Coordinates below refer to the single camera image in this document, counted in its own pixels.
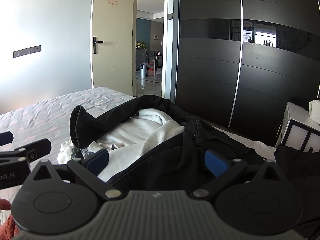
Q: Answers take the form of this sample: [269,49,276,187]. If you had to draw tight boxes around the black denim jeans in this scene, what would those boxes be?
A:
[69,95,265,191]

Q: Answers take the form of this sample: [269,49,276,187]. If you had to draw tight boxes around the person left hand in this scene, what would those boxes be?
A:
[0,199,11,211]

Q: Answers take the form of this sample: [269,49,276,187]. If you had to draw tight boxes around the polka dot bed sheet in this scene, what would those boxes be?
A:
[1,87,275,164]

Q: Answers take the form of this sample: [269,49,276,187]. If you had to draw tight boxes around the red knit sleeve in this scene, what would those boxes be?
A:
[0,215,20,240]

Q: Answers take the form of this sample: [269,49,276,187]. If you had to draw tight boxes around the white hooded sweatshirt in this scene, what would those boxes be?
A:
[97,108,184,182]

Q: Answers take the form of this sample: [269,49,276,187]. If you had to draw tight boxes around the white bedside cabinet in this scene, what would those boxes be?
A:
[275,102,320,152]

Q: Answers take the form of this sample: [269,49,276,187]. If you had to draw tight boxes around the silver trash bin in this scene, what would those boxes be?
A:
[140,63,148,78]

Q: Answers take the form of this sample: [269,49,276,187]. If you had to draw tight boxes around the dark sliding wardrobe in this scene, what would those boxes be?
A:
[175,0,319,146]

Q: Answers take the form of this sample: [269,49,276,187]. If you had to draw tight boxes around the cream bedroom door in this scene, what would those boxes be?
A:
[91,0,137,95]

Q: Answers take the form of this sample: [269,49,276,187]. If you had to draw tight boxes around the grey wall switch panel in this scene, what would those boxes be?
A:
[13,45,42,58]

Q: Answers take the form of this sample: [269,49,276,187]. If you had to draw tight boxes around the black door handle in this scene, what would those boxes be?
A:
[93,36,103,54]

